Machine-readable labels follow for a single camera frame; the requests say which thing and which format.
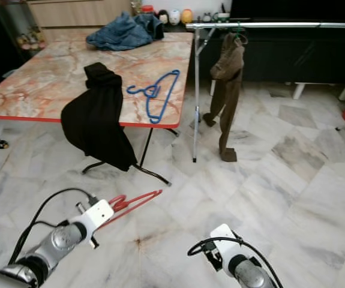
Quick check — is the red plastic clothes hanger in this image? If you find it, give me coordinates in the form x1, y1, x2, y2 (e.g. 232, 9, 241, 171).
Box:
107, 190, 164, 230

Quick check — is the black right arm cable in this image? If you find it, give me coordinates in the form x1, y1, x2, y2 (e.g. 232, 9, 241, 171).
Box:
187, 236, 284, 288

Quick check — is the black garment with red stripes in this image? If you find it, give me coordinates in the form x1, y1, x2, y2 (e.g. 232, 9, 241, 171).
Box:
60, 62, 138, 172

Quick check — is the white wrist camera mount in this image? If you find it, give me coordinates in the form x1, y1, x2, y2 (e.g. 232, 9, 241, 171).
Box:
82, 199, 116, 239
209, 223, 244, 268

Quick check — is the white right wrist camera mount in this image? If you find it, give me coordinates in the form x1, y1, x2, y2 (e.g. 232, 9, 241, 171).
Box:
209, 223, 244, 268

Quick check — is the green clothes hanger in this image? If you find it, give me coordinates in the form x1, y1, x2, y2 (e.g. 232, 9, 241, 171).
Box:
232, 23, 248, 43

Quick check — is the black and white figurine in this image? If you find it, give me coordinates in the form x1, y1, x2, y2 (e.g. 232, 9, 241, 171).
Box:
157, 9, 170, 25

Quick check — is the blue plastic clothes hanger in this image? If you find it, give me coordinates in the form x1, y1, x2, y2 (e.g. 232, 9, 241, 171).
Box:
127, 70, 181, 125

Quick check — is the blue denim garment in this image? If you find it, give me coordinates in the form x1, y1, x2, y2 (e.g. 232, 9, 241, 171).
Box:
86, 12, 164, 52

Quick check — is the yellow orange egg figurine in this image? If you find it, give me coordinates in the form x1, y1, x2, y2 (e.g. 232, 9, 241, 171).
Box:
181, 8, 194, 25

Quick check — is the silver metal clothes rack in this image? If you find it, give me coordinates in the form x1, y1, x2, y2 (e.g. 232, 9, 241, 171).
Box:
185, 21, 345, 175

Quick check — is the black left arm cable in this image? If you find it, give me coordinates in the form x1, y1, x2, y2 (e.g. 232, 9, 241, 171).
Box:
16, 188, 101, 265

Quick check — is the white egg figurine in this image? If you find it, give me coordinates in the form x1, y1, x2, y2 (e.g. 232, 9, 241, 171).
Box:
168, 9, 181, 26

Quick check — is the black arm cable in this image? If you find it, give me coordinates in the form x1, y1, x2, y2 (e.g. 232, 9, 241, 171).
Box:
187, 236, 284, 288
16, 188, 101, 265

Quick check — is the black open shelf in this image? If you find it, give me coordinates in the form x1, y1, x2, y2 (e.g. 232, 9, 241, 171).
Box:
0, 0, 44, 55

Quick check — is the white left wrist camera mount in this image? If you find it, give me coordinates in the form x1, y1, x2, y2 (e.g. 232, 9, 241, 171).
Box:
82, 199, 116, 239

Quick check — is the black TV console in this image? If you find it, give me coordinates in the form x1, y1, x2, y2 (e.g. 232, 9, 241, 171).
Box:
196, 11, 345, 85

